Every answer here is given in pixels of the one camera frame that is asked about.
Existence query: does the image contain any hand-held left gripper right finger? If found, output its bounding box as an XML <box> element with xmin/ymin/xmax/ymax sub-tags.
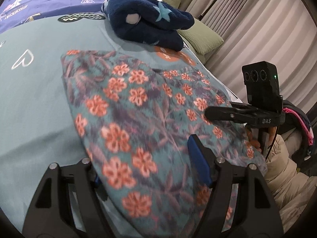
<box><xmin>187</xmin><ymin>134</ymin><xmax>284</xmax><ymax>238</ymax></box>

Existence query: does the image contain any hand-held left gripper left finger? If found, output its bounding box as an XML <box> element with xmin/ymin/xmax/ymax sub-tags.
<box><xmin>22</xmin><ymin>157</ymin><xmax>109</xmax><ymax>238</ymax></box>

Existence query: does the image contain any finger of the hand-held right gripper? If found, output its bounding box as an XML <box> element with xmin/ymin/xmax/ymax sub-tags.
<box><xmin>204</xmin><ymin>102</ymin><xmax>251</xmax><ymax>126</ymax></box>

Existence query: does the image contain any floral print shirt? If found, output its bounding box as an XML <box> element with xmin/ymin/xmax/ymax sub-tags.
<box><xmin>60</xmin><ymin>50</ymin><xmax>268</xmax><ymax>238</ymax></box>

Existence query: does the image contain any person's right hand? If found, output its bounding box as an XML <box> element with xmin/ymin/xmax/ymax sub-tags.
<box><xmin>245</xmin><ymin>124</ymin><xmax>277</xmax><ymax>154</ymax></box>

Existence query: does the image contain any pleated curtain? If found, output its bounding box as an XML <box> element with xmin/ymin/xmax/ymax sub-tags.
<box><xmin>178</xmin><ymin>0</ymin><xmax>317</xmax><ymax>109</ymax></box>

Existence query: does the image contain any teal printed blanket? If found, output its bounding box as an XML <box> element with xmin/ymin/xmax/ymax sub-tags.
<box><xmin>0</xmin><ymin>12</ymin><xmax>243</xmax><ymax>238</ymax></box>

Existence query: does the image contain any dark garment with pink trim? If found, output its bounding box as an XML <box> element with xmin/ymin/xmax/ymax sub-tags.
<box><xmin>282</xmin><ymin>99</ymin><xmax>317</xmax><ymax>176</ymax></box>

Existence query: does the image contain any navy star fleece garment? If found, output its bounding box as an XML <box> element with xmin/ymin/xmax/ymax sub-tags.
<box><xmin>102</xmin><ymin>0</ymin><xmax>195</xmax><ymax>52</ymax></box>

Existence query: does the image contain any purple tree print sheet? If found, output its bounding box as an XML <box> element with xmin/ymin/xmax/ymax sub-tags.
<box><xmin>0</xmin><ymin>0</ymin><xmax>161</xmax><ymax>34</ymax></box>

